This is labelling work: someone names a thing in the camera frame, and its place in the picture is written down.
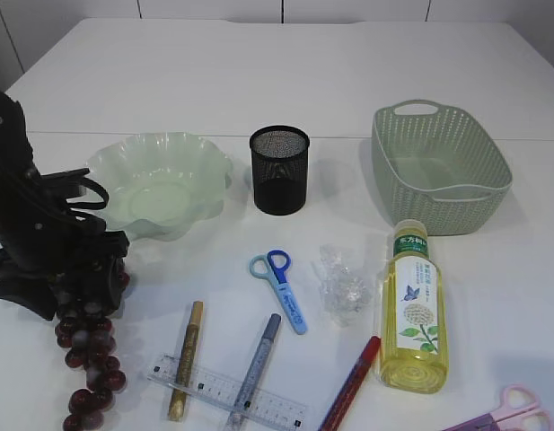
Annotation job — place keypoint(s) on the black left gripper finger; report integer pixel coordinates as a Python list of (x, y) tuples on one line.
[(34, 295), (99, 287)]

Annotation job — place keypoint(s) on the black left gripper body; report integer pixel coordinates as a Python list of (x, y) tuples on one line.
[(40, 240)]

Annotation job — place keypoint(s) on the purple artificial grape bunch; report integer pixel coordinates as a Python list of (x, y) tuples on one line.
[(85, 331)]

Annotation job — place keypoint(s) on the clear plastic sheet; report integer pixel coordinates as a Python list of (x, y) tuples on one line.
[(344, 284)]

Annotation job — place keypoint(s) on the yellow tea drink bottle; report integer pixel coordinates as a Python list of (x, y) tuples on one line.
[(414, 351)]

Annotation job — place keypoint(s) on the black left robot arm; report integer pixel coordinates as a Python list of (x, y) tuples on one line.
[(19, 177)]

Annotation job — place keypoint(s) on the green wavy plastic plate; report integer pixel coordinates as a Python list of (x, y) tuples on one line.
[(160, 184)]

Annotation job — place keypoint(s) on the gold glitter pen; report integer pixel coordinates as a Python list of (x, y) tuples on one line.
[(189, 347)]

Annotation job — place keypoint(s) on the silver glitter pen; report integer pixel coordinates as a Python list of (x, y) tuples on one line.
[(253, 375)]

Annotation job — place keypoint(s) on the clear plastic ruler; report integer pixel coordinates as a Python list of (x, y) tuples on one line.
[(264, 407)]

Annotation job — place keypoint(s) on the black mesh pen cup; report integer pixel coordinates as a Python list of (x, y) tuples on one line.
[(279, 169)]

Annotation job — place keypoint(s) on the red glitter pen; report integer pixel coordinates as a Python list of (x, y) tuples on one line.
[(351, 385)]

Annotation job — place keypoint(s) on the green woven plastic basket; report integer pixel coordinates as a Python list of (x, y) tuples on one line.
[(441, 168)]

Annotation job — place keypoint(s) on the blue capped safety scissors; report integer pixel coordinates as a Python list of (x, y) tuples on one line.
[(272, 267)]

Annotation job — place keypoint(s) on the pink purple scissors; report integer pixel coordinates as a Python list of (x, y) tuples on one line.
[(508, 416)]

